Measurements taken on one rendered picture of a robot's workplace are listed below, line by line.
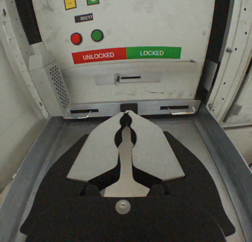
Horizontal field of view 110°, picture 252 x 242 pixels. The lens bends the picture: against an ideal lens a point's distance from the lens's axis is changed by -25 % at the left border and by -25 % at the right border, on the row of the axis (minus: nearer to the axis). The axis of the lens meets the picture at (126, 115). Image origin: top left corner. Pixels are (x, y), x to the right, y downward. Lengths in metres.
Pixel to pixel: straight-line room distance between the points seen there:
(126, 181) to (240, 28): 0.51
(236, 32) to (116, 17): 0.33
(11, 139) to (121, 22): 0.49
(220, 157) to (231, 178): 0.07
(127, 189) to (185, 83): 0.36
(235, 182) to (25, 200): 0.55
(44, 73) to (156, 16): 0.31
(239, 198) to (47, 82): 0.55
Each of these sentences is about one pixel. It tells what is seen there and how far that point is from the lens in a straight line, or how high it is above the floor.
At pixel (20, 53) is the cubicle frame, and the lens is 0.44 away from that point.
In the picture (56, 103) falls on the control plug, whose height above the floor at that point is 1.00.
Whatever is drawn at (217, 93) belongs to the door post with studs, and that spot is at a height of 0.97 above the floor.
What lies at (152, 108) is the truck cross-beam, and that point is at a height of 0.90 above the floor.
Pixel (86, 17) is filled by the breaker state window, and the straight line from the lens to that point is 0.37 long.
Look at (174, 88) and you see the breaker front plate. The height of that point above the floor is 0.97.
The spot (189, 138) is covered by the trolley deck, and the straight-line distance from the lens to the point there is 0.43.
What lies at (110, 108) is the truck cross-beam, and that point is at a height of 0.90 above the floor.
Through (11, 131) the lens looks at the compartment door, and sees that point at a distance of 0.48.
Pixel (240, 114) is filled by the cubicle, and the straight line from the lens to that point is 0.59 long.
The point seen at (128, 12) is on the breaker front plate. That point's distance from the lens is 0.36.
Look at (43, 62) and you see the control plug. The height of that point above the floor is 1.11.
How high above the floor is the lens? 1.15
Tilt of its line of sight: 39 degrees down
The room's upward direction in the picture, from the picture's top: 4 degrees counter-clockwise
